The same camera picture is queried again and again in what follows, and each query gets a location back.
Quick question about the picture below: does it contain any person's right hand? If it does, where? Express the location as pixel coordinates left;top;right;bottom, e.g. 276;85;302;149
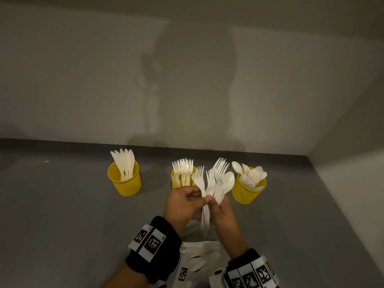
206;194;240;243

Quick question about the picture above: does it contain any person's left hand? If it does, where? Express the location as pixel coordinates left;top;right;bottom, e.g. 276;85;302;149
163;186;211;236

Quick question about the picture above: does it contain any white plastic fork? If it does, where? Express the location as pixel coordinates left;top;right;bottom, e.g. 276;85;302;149
212;157;226;198
205;169;217;198
215;162;230;203
194;166;210;230

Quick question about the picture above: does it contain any white plastic spoon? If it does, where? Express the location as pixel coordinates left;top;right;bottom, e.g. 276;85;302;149
218;171;235;205

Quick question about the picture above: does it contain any person's left forearm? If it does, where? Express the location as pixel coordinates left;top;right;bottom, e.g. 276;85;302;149
100;262;150;288

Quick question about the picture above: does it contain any person's right forearm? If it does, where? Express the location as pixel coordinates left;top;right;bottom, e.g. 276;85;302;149
221;232;251;260

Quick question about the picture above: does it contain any yellow cup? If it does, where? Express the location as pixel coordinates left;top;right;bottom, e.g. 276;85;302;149
231;167;267;205
171;166;197;189
107;160;142;197

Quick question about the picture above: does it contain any bunch of white plastic forks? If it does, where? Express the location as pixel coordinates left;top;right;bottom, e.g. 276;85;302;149
172;158;194;187

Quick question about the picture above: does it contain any bunch of white plastic spoons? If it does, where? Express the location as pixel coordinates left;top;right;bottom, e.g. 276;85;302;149
232;161;267;191

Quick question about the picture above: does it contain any pile of white plastic cutlery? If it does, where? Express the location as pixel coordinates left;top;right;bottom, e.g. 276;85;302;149
179;221;225;281

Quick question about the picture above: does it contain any black left wrist marker band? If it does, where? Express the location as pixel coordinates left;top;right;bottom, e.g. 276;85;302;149
125;216;183;285

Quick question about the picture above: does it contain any black wrist marker band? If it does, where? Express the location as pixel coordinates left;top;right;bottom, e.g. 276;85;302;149
125;216;183;285
223;248;280;288

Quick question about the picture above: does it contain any black right wrist marker band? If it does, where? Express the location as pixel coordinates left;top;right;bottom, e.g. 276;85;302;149
223;248;280;288

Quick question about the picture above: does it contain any bunch of white plastic knives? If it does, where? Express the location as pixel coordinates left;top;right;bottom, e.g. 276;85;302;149
110;148;135;182

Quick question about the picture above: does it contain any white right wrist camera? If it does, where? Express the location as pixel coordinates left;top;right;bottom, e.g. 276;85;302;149
209;268;228;288

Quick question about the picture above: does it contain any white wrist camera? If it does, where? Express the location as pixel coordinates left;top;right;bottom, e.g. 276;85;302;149
168;258;194;288
209;268;228;288

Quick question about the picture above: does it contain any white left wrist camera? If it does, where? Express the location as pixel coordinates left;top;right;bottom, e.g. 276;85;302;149
168;258;194;288

